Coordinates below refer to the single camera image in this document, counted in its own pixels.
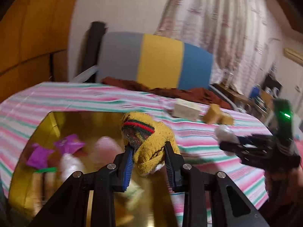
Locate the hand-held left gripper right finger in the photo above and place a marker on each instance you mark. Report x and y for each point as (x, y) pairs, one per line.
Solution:
(170, 170)

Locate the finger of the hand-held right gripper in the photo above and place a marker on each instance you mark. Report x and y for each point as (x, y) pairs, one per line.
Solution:
(251, 141)
(258, 158)

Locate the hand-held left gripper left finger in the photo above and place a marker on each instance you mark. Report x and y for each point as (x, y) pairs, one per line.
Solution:
(126, 170)

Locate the small white wad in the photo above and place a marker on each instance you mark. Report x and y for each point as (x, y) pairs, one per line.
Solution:
(226, 133)

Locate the yellow striped-cuff sock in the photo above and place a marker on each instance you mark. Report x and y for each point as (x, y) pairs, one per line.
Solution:
(151, 151)

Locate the gold metal tin box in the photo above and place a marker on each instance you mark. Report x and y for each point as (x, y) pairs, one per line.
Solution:
(94, 125)

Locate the person's right forearm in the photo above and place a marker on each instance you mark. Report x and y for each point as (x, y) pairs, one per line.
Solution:
(281, 191)

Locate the pink hair roller clip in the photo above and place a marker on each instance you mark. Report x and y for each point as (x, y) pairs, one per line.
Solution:
(105, 146)

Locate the yellow sponge block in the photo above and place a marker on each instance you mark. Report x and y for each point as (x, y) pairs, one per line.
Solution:
(213, 113)
(227, 119)

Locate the blue plastic container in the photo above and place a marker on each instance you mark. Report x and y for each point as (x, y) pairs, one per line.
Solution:
(254, 92)

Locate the crumpled white plastic wrap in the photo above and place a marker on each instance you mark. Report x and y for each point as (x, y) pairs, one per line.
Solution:
(69, 165)

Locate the white cardboard box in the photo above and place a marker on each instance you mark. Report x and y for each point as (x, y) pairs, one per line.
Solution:
(185, 110)

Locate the maroon cloth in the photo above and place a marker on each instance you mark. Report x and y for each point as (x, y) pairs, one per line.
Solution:
(196, 94)

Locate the green wrapper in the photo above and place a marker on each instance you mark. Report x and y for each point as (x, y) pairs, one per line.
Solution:
(46, 169)

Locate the striped pink green tablecloth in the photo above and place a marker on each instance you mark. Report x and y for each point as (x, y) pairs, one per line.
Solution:
(71, 97)

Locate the grey yellow blue chair back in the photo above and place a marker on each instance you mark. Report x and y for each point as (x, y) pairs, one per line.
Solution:
(161, 61)

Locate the beige patterned curtain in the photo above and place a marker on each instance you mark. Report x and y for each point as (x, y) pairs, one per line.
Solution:
(213, 28)

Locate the orange wooden wardrobe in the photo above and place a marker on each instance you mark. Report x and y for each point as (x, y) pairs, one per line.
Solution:
(30, 28)

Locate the wall air conditioner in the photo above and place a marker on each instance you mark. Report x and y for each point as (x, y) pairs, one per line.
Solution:
(294, 54)

